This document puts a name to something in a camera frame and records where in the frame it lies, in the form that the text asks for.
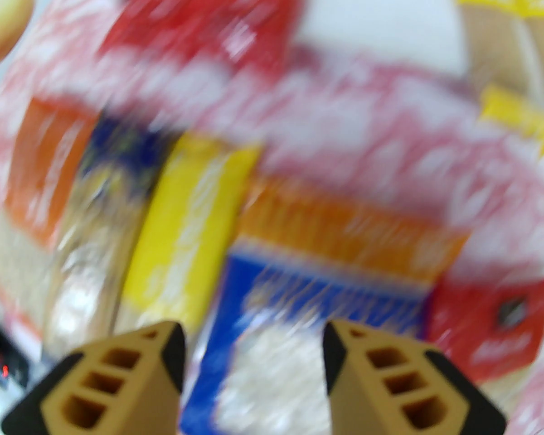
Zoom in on dark blue spaghetti pack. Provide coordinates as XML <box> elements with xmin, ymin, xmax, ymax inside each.
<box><xmin>43</xmin><ymin>116</ymin><xmax>177</xmax><ymax>361</ymax></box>

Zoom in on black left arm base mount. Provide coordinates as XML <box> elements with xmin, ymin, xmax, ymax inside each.
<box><xmin>0</xmin><ymin>304</ymin><xmax>30</xmax><ymax>386</ymax></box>

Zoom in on yellow spaghetti pack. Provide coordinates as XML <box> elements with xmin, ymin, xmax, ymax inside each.
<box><xmin>116</xmin><ymin>134</ymin><xmax>263</xmax><ymax>338</ymax></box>
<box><xmin>449</xmin><ymin>0</ymin><xmax>544</xmax><ymax>157</ymax></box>

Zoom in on orange macaroni bag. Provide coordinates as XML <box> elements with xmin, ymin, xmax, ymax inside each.
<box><xmin>0</xmin><ymin>96</ymin><xmax>102</xmax><ymax>348</ymax></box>

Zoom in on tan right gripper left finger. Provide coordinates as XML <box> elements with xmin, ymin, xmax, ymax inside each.
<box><xmin>0</xmin><ymin>321</ymin><xmax>186</xmax><ymax>435</ymax></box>

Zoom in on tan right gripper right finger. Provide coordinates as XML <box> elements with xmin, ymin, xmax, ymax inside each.
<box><xmin>323</xmin><ymin>319</ymin><xmax>508</xmax><ymax>435</ymax></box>

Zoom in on blue macaroni bag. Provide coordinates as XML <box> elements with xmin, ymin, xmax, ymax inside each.
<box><xmin>181</xmin><ymin>177</ymin><xmax>470</xmax><ymax>435</ymax></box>

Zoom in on red macaroni bag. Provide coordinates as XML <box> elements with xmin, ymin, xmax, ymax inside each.
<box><xmin>424</xmin><ymin>275</ymin><xmax>544</xmax><ymax>384</ymax></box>

